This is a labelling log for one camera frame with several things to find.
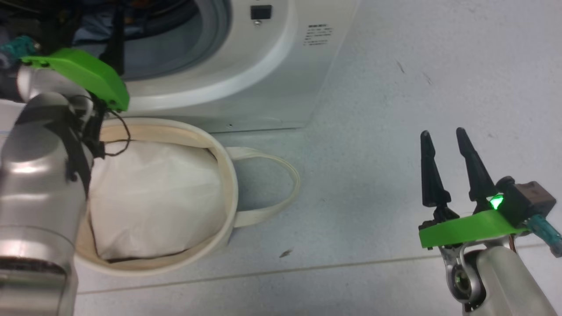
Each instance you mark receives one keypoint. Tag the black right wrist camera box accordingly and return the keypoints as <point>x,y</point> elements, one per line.
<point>527,197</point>

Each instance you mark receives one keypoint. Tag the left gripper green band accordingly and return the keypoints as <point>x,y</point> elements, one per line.
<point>88,72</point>

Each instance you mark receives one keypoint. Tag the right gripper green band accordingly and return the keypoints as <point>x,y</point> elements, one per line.
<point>474,228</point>

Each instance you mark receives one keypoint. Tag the white front-load washing machine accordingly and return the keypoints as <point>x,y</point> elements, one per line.
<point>263,79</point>

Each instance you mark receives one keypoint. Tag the cream canvas laundry basket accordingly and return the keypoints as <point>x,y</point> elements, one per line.
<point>228,184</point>

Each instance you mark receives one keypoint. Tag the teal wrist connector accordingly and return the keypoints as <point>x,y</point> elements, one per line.
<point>544,235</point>
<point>17,46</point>

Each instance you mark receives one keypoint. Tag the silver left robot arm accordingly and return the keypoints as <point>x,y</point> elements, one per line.
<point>35,197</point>

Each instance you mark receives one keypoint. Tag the white cloth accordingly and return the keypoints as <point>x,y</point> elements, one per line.
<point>158,197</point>

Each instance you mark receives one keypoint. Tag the blue bear-print garment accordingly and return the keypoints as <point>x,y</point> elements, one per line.
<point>92,28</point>

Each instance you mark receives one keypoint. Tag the grey rubber door gasket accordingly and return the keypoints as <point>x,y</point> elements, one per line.
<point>175,55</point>

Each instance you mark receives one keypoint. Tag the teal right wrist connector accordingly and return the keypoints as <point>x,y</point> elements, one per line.
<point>544,235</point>

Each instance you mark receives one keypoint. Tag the black door lock latch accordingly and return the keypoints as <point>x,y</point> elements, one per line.
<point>261,12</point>

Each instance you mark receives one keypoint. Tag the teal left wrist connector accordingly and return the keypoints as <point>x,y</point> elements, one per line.
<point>17,46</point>

